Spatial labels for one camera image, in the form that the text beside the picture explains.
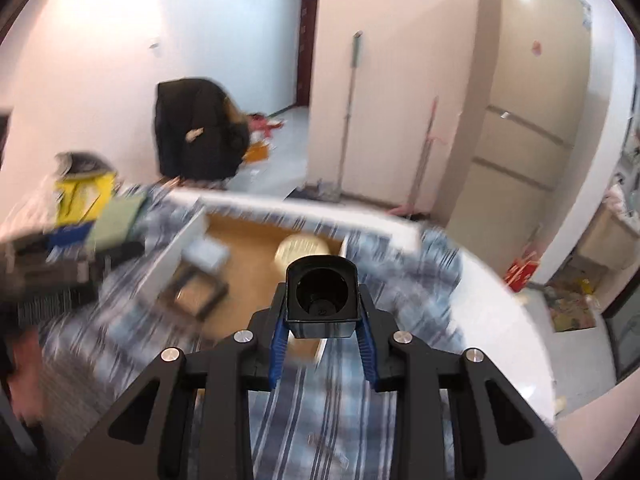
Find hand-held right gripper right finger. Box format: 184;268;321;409
355;284;584;480

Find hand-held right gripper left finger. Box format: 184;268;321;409
57;285;292;480

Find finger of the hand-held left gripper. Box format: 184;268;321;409
45;224;96;253
75;241;147;273

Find light green box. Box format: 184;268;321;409
92;197;148;251

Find black square cup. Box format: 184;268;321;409
285;255;360;339

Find white printed carton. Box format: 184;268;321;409
182;240;230;276

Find black frame display box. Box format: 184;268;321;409
159;260;230;321

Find cream round container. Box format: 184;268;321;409
274;234;331;266

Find white cardboard box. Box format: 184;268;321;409
140;189;423;366

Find person's left hand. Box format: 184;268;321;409
7;330;48;423

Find yellow paper bag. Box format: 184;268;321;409
54;172;118;226

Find white plastic bag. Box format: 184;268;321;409
0;175;61;241

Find grey bag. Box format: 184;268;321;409
54;152;113;178

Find blue plaid cloth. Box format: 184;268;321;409
0;182;556;480

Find red carton on floor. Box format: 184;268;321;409
505;255;542;291

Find red plastic bag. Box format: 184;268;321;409
247;114;283;138

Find cardboard box of clutter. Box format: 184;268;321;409
545;280;602;333

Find pink broom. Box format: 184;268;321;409
387;96;441;218

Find dark-framed glass door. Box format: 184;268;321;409
602;240;640;386

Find beige vanity cabinet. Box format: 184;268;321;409
575;205;640;267

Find brown entrance door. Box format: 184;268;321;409
296;0;319;108

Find beige refrigerator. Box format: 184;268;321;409
445;0;593;256

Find pale cloth on counter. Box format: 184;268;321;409
605;172;640;231

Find green-handled mop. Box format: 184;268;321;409
295;31;363;203

